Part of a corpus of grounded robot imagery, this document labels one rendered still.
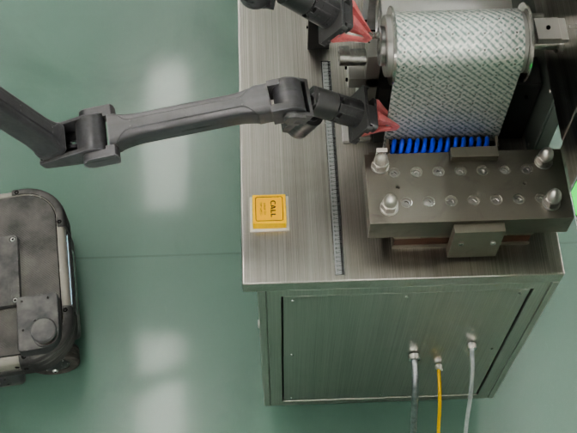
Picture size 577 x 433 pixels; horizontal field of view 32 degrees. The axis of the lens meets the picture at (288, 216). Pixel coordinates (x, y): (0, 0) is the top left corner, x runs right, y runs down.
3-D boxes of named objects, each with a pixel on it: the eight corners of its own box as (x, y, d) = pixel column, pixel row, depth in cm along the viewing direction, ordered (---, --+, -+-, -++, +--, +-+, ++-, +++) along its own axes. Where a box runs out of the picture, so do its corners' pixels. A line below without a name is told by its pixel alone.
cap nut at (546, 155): (532, 154, 201) (537, 142, 197) (550, 153, 201) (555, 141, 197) (536, 169, 199) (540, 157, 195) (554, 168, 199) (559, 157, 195)
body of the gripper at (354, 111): (356, 146, 196) (324, 137, 192) (353, 103, 200) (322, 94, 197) (375, 130, 191) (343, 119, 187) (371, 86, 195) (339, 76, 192)
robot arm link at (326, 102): (314, 104, 186) (313, 78, 189) (295, 121, 191) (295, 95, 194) (345, 113, 189) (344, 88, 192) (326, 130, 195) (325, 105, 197)
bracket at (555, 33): (531, 23, 186) (534, 16, 184) (562, 22, 186) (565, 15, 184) (536, 44, 183) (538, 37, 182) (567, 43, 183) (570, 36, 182)
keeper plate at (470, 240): (446, 249, 204) (453, 223, 194) (494, 247, 204) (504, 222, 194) (446, 259, 203) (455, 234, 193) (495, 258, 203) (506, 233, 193)
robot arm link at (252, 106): (79, 159, 184) (74, 108, 188) (88, 171, 190) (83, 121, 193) (306, 114, 183) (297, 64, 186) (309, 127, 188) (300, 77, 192)
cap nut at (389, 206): (379, 199, 195) (380, 188, 192) (397, 199, 196) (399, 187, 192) (380, 216, 194) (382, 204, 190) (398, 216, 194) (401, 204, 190)
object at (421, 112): (384, 139, 204) (392, 85, 187) (497, 136, 204) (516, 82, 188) (384, 141, 203) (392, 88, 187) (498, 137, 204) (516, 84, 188)
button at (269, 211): (252, 200, 210) (252, 194, 208) (285, 198, 210) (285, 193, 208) (252, 229, 207) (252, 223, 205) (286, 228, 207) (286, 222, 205)
